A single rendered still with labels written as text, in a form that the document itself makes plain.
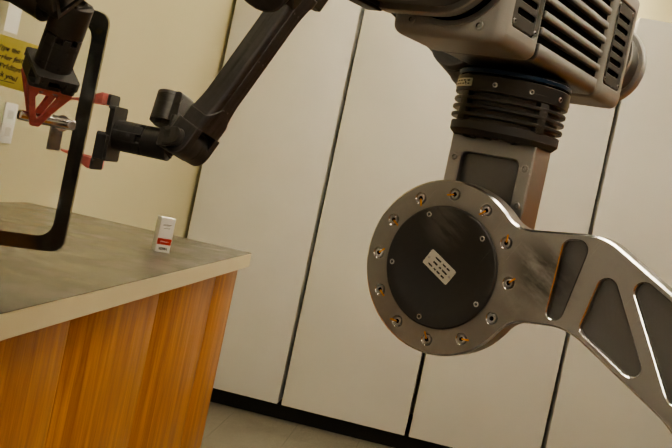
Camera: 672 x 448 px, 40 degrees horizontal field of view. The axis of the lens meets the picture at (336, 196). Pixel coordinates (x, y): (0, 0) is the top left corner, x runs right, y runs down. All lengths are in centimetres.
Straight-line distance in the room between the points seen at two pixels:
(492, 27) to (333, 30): 352
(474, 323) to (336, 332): 340
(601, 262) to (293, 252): 350
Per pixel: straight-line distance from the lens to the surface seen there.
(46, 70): 144
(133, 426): 210
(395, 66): 440
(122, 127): 174
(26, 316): 138
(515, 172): 111
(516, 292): 102
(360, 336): 442
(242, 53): 167
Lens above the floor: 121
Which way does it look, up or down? 1 degrees down
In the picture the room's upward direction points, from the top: 12 degrees clockwise
